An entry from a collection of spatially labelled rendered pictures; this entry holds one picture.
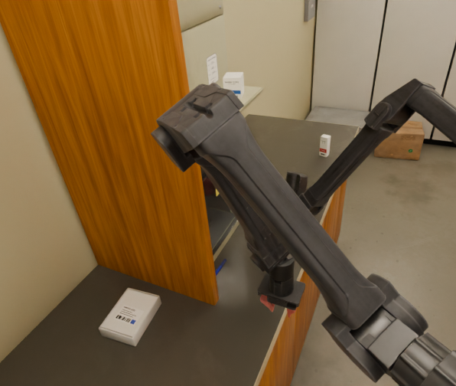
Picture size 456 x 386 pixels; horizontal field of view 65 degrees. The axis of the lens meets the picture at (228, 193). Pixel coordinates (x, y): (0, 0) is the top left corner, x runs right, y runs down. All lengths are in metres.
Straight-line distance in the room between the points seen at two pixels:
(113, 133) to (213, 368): 0.67
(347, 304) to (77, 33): 0.75
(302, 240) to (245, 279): 0.83
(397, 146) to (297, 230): 3.44
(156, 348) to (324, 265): 0.77
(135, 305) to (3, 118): 0.65
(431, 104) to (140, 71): 0.66
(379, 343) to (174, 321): 0.78
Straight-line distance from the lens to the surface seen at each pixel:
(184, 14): 0.96
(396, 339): 0.51
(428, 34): 3.89
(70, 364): 1.21
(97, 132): 1.00
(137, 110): 0.87
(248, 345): 1.11
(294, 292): 0.90
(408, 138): 3.81
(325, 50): 4.00
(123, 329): 1.16
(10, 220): 1.19
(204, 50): 1.04
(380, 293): 0.51
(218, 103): 0.41
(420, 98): 0.99
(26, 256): 1.26
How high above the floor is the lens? 1.88
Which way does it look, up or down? 35 degrees down
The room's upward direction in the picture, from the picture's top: 5 degrees counter-clockwise
